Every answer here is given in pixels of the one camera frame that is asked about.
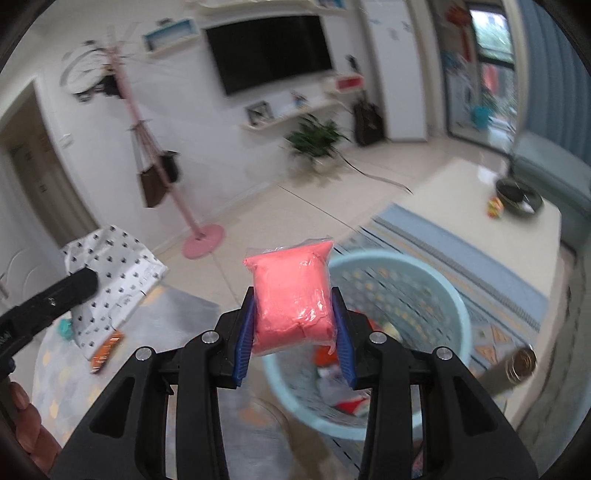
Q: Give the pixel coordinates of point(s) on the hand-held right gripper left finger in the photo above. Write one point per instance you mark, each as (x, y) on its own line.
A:
(244, 350)

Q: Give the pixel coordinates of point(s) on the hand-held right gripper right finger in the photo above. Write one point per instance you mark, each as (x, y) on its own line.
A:
(344, 350)

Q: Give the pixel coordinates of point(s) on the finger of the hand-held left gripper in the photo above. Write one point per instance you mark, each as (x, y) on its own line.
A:
(64, 293)

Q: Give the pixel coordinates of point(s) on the pink plastic packet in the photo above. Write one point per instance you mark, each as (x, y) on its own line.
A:
(291, 295)

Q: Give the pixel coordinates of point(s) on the light blue plastic basket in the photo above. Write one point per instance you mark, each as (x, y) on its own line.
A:
(434, 323)

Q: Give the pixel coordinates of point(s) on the black shoulder bag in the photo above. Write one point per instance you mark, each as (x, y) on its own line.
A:
(170, 166)

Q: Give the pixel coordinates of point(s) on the person's left hand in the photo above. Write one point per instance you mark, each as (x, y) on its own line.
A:
(32, 424)

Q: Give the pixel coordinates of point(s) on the teal plastic piece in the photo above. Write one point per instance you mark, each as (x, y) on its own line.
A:
(65, 328)

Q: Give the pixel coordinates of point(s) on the white black-dotted cloth bag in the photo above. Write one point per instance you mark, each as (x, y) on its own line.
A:
(115, 277)

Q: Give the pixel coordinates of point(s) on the white door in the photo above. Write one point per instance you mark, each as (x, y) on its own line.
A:
(18, 263)

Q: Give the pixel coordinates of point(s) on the patterned tablecloth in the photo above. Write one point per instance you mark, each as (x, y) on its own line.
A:
(184, 314)

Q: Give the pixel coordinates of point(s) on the orange snack packet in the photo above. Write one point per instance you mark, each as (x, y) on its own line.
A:
(107, 351)

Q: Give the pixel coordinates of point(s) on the pink coat rack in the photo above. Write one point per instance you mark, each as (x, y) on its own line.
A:
(203, 242)

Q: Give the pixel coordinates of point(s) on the brown handbag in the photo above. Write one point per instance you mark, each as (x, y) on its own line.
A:
(152, 184)

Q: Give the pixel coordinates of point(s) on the metal cylinder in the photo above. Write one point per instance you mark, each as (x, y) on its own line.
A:
(508, 371)

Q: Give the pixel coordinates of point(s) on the white coffee table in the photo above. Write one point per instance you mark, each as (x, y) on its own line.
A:
(461, 207)

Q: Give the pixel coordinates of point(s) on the small colourful cube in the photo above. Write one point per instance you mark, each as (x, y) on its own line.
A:
(495, 207)

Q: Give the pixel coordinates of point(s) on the black hat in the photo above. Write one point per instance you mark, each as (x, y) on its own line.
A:
(108, 86)

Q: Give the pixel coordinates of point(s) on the green potted plant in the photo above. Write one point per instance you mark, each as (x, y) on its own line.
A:
(314, 138)

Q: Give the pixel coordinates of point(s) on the black guitar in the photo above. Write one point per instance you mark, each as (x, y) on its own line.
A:
(369, 122)

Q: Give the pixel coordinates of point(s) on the black bowl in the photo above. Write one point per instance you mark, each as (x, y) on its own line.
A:
(519, 196)

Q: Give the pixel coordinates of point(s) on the pen holder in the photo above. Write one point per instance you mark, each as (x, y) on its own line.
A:
(299, 100)

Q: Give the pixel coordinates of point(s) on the blue bucket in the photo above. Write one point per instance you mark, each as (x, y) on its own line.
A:
(481, 117)

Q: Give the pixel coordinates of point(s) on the blue lined box shelf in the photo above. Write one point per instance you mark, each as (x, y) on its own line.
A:
(171, 39)

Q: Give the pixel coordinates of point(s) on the teal sofa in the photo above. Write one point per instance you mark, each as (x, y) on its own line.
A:
(545, 161)

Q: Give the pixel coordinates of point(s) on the white washing machine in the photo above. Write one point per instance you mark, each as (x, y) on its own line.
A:
(459, 92)

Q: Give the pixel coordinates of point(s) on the white standing air conditioner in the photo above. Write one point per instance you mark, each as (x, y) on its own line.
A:
(397, 69)

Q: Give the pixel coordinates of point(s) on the balcony potted plant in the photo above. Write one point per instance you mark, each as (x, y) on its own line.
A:
(490, 102)

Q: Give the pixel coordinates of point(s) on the balcony window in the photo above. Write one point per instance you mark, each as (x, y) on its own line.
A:
(496, 41)

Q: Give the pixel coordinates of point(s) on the blue curtain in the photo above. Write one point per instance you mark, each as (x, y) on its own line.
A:
(554, 69)

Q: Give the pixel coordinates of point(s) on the red knot hanging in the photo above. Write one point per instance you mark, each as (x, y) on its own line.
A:
(458, 18)

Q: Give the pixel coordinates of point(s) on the white light switch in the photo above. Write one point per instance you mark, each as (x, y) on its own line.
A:
(67, 140)

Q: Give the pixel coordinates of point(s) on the panda wall clock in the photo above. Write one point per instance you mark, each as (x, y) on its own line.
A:
(85, 69)

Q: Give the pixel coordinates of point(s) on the low white wall shelf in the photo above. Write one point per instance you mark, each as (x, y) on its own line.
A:
(277, 122)

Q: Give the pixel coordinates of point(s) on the butterfly picture frame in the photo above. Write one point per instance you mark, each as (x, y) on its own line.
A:
(258, 113)

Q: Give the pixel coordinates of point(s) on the white red wall box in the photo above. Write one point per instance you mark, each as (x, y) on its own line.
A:
(346, 84)

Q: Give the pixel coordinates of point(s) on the black wall television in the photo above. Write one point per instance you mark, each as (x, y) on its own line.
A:
(268, 50)

